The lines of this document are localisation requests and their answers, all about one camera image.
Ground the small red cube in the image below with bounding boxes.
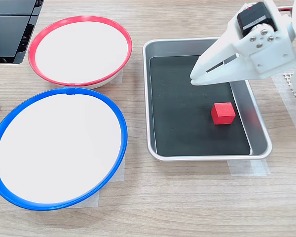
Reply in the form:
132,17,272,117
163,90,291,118
211,102,236,125

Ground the steel tray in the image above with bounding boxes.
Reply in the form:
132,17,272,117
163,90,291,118
142,37,273,162

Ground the black tray mat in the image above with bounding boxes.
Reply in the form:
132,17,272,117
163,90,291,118
149,55,252,157

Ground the translucent tape piece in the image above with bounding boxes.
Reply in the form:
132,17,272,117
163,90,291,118
227,159,271,177
110,68,124,84
64,189,100,209
108,157,125,183

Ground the red-rimmed white plate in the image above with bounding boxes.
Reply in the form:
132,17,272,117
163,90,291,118
28,15,133,90

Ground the blue-rimmed white plate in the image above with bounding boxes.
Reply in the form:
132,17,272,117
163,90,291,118
0,86,128,212

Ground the black electronic device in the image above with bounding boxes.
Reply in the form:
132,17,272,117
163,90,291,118
0,0,45,65

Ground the pale perforated base plate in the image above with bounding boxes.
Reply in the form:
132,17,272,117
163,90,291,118
282,71,296,116

